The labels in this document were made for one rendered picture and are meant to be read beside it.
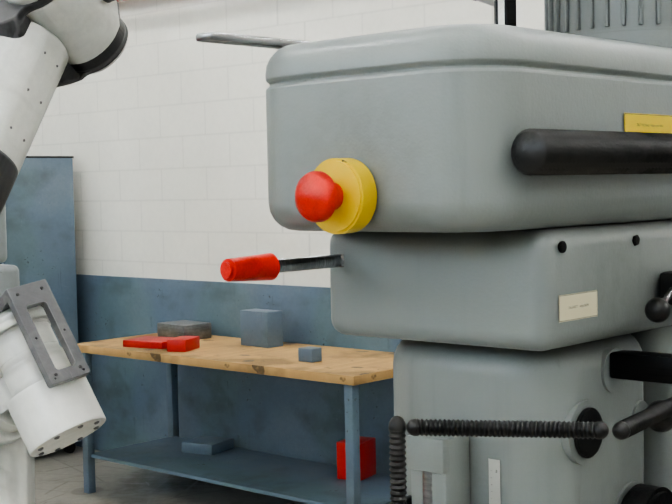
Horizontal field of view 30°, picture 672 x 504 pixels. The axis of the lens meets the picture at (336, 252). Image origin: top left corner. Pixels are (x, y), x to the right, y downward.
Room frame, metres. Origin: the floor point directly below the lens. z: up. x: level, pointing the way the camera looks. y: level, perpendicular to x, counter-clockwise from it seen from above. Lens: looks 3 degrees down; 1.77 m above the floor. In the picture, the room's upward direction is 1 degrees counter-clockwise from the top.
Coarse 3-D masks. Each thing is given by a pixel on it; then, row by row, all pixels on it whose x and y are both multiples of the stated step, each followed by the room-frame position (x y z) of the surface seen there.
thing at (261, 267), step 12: (228, 264) 1.04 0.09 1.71; (240, 264) 1.04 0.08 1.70; (252, 264) 1.05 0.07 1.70; (264, 264) 1.06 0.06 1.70; (276, 264) 1.07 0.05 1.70; (288, 264) 1.09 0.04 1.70; (300, 264) 1.10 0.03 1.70; (312, 264) 1.11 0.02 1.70; (324, 264) 1.12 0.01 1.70; (336, 264) 1.13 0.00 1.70; (228, 276) 1.04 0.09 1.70; (240, 276) 1.04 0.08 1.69; (252, 276) 1.05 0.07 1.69; (264, 276) 1.06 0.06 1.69; (276, 276) 1.07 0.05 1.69
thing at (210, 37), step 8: (208, 32) 1.04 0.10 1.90; (216, 32) 1.04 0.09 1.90; (200, 40) 1.04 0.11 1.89; (208, 40) 1.04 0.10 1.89; (216, 40) 1.04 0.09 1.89; (224, 40) 1.05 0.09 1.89; (232, 40) 1.05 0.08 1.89; (240, 40) 1.06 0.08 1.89; (248, 40) 1.07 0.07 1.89; (256, 40) 1.07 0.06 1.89; (264, 40) 1.08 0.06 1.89; (272, 40) 1.09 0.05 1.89; (280, 40) 1.09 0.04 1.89; (288, 40) 1.10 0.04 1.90; (296, 40) 1.11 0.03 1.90; (272, 48) 1.11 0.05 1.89; (280, 48) 1.11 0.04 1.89
